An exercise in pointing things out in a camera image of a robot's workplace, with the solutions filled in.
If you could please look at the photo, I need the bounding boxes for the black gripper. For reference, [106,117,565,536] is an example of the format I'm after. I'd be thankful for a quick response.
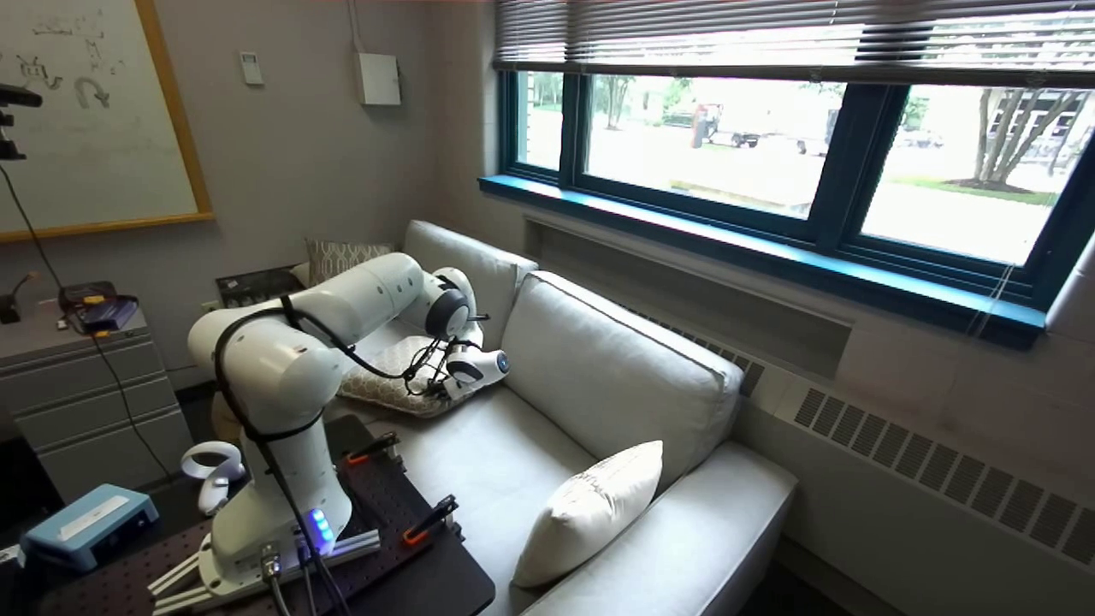
[422,356,487,415]

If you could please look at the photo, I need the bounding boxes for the beige geometric patterned pillow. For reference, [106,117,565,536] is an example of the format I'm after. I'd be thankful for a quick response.
[336,327,508,420]

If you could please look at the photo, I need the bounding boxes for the small cream pillow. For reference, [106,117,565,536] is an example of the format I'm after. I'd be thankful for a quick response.
[510,439,668,592]

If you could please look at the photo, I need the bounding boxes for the white lattice patterned pillow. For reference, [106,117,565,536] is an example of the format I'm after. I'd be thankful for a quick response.
[298,237,396,286]

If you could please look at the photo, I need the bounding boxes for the gray sofa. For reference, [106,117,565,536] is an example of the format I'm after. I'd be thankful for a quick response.
[266,217,800,616]

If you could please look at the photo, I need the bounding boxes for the black orange clamp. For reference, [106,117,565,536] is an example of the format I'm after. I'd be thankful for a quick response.
[399,490,462,548]
[339,431,403,473]

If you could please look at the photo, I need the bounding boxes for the black robot table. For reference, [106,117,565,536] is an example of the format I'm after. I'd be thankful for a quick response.
[0,408,500,616]

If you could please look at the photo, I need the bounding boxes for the white VR controller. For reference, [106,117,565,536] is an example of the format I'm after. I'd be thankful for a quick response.
[178,439,250,519]

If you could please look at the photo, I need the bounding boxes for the black orange small box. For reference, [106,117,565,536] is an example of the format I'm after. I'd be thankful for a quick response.
[57,280,145,335]

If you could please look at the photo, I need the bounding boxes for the gray drawer cabinet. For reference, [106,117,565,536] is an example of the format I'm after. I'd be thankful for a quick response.
[0,299,199,501]

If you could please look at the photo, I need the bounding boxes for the blue box device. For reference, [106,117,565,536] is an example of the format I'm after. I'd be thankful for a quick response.
[20,479,166,575]

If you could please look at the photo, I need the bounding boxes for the wood framed whiteboard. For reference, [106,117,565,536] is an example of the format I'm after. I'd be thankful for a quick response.
[0,0,218,250]

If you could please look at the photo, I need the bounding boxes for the small black stand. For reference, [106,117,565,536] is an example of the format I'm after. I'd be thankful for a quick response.
[0,269,34,327]

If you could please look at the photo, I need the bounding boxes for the window blinds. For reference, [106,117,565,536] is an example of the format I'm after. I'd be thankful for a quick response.
[492,0,1095,82]

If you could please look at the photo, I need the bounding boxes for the radiator vent grille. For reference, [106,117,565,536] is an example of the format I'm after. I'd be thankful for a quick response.
[792,382,1095,569]

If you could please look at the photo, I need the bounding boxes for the tree outside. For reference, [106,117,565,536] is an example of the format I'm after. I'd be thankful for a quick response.
[972,82,1093,190]

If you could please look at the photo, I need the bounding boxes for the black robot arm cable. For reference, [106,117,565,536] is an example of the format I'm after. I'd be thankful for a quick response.
[207,286,490,616]

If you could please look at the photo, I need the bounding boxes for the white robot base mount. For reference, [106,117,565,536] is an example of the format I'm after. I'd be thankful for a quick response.
[149,522,386,611]

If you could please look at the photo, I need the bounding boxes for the white wall box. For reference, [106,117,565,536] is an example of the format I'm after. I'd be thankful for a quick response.
[353,45,403,112]

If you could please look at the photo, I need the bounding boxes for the teal window frame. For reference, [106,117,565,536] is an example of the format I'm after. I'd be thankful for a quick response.
[476,60,1095,335]

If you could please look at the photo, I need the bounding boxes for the black camera on stand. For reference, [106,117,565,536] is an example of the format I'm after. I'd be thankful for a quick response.
[0,79,48,165]

